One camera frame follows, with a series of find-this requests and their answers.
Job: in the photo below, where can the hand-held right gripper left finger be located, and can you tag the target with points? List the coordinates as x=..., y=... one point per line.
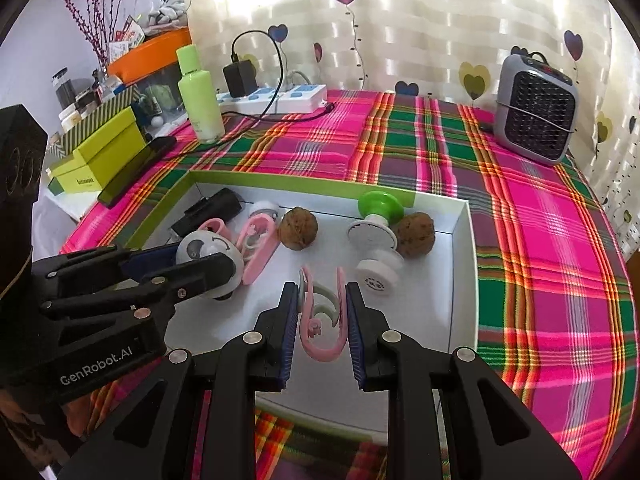
x=287, y=335

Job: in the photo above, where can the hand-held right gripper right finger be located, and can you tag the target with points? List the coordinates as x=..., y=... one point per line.
x=356, y=335

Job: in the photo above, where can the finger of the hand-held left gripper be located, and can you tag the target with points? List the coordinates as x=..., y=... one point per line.
x=200, y=272
x=150, y=262

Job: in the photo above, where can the panda face ball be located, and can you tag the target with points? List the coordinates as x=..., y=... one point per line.
x=205, y=245

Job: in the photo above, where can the white round container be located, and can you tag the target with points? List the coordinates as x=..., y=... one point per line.
x=377, y=277

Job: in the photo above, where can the white green-rimmed box tray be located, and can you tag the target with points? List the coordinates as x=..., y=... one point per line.
x=425, y=310

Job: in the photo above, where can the brown walnut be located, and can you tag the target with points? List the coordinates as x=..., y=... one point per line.
x=417, y=235
x=299, y=227

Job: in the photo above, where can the green white suction knob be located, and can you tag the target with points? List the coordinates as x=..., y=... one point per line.
x=377, y=205

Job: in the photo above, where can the black bike light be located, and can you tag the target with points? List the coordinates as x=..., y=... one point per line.
x=220, y=205

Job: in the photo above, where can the black smartphone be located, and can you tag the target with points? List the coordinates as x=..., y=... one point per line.
x=130, y=172

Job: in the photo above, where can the lime green cardboard box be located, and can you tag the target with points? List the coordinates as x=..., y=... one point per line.
x=107, y=147

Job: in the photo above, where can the small white-capped bottle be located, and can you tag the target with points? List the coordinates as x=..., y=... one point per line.
x=157, y=120

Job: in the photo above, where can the striped gift box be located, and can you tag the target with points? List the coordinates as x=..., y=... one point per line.
x=115, y=102

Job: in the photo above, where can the cluster of cosmetic jars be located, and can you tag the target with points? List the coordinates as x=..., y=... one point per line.
x=72, y=117

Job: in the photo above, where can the light green lotion bottle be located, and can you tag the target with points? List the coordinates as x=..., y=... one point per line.
x=200, y=105

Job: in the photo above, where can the clear glass tank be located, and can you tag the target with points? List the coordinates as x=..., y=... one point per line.
x=165, y=90

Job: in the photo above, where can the pink green plaid blanket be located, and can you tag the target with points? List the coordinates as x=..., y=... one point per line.
x=525, y=260

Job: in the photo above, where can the dark glass jar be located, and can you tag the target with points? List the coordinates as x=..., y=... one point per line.
x=62, y=90

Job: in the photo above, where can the black charger adapter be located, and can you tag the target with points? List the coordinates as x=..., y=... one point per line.
x=240, y=77

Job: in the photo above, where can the white blue power strip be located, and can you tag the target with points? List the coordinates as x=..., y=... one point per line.
x=295, y=97

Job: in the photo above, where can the orange storage box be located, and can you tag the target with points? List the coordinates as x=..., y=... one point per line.
x=150, y=55

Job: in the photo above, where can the colourful paper packets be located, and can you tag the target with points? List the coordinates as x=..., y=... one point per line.
x=127, y=37

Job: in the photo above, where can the decorative pink bud branches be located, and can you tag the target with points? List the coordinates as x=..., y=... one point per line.
x=95, y=35

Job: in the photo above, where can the grey space heater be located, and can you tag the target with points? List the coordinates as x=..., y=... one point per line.
x=535, y=115

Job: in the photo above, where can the heart print curtain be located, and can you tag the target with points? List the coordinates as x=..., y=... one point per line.
x=425, y=25

